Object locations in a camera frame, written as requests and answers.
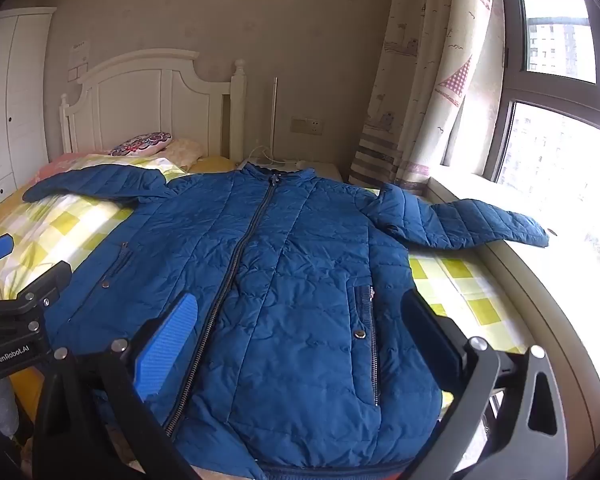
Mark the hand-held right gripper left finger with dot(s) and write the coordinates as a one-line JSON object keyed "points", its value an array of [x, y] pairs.
{"points": [[165, 350]]}

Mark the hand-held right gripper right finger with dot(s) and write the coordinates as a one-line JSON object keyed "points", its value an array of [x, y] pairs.
{"points": [[430, 327]]}

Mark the blue quilted jacket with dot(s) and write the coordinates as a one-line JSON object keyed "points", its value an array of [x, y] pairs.
{"points": [[290, 260]]}

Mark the yellow checked bed sheet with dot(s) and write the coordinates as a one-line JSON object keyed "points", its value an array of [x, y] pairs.
{"points": [[80, 220]]}

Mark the pink bedding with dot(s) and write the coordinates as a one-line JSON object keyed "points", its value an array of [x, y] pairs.
{"points": [[65, 162]]}

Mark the beige window sill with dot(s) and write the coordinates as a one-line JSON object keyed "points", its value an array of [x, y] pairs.
{"points": [[530, 270]]}

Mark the white wardrobe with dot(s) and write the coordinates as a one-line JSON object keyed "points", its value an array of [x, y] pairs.
{"points": [[10, 85]]}

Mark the yellow pillow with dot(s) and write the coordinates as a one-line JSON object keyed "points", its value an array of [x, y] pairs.
{"points": [[210, 164]]}

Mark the white nightstand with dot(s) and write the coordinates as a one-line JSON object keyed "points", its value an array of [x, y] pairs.
{"points": [[320, 167]]}

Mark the peach pillow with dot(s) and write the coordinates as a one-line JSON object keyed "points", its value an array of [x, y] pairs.
{"points": [[185, 150]]}

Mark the white wooden headboard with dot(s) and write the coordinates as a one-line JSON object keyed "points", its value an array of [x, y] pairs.
{"points": [[130, 100]]}

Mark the dark framed window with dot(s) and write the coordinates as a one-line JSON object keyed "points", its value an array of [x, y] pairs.
{"points": [[555, 160]]}

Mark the printed cream curtain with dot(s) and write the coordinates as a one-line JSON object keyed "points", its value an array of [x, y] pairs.
{"points": [[420, 85]]}

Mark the wall socket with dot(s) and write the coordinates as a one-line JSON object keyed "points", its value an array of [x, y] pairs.
{"points": [[307, 125]]}

